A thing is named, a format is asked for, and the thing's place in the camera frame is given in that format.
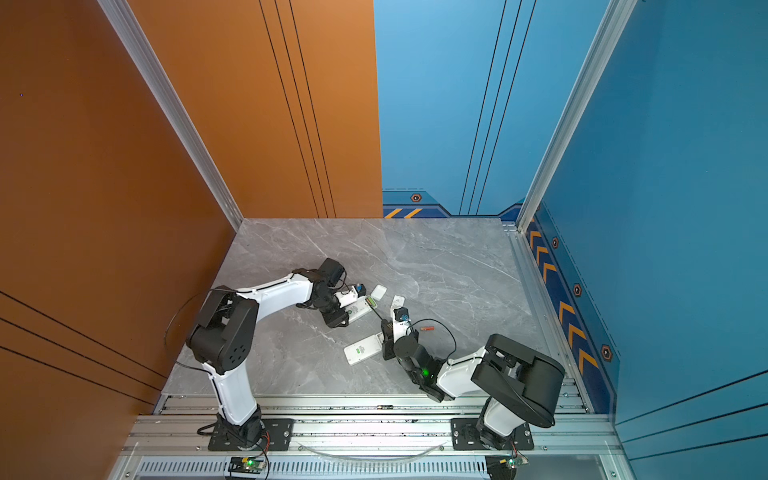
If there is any clear cable on rail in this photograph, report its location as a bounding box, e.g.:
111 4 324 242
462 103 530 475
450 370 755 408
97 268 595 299
298 442 446 462

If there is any green circuit board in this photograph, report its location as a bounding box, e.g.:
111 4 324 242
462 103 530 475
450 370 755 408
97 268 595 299
225 456 271 479
485 455 529 480

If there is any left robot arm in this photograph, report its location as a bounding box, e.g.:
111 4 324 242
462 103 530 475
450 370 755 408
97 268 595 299
186 258 367 451

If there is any white TCL remote control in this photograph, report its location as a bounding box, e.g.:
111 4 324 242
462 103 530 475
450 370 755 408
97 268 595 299
343 333 384 366

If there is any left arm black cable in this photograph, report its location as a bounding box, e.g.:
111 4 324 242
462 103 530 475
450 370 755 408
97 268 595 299
163 290 208 376

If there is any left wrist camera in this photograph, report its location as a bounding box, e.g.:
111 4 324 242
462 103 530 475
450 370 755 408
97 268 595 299
335 284 367 308

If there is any left aluminium corner post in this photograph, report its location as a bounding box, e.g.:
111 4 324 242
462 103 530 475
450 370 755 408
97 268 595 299
97 0 244 232

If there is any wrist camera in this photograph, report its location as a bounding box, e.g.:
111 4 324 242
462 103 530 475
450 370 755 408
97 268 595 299
392 307 413 342
335 284 367 308

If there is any aluminium corner post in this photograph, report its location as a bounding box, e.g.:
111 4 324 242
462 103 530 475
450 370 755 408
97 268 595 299
97 0 244 232
515 0 638 234

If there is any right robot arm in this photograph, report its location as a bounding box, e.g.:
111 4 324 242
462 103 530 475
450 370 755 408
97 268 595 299
382 320 565 450

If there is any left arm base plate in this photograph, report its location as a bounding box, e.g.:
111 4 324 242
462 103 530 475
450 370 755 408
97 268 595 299
208 416 294 453

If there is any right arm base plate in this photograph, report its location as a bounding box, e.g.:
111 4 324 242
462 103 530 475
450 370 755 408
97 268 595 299
450 417 535 451

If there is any right green circuit board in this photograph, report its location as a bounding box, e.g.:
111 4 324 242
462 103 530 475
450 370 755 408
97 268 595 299
485 455 529 480

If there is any aluminium rail frame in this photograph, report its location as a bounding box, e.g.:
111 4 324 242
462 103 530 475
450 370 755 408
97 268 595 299
111 394 632 479

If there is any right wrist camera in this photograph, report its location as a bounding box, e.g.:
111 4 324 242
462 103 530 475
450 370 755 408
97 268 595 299
392 307 413 342

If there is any left green circuit board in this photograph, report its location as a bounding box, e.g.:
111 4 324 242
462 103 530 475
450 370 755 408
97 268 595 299
225 456 271 479

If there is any right aluminium corner post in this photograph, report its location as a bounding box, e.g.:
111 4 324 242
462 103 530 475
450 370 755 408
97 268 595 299
515 0 638 234

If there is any white battery cover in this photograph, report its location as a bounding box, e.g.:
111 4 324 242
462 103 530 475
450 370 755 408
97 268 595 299
370 285 387 302
391 295 405 310

